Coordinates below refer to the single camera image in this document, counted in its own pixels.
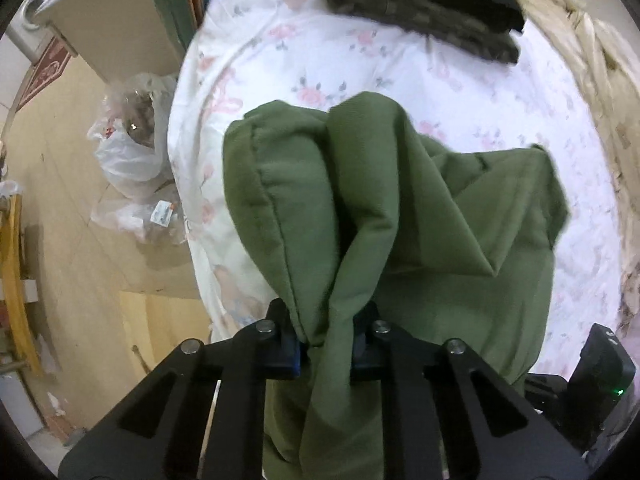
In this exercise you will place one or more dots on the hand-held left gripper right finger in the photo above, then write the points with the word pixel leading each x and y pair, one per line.
pixel 361 355

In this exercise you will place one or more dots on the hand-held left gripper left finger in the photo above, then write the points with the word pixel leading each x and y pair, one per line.
pixel 290 357

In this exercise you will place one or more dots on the green pants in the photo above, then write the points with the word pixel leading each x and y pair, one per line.
pixel 400 210

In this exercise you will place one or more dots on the folded camouflage pants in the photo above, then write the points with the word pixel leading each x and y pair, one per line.
pixel 400 17

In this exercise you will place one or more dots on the clear plastic bag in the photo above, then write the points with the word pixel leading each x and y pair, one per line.
pixel 140 222

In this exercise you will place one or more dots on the white plastic bag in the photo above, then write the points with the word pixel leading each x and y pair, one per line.
pixel 130 160

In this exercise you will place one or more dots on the yellow wooden chair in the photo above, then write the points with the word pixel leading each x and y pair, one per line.
pixel 15 285

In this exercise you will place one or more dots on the floral white bed sheet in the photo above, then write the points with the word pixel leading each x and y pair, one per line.
pixel 350 60

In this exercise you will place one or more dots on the cream bear print quilt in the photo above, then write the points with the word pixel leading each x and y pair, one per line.
pixel 600 60

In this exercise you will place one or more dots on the red patterned rug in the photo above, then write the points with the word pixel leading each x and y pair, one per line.
pixel 47 67

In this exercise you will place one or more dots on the white side table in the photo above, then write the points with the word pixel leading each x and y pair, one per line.
pixel 110 15

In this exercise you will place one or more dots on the white washing machine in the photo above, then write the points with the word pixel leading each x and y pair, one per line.
pixel 27 20

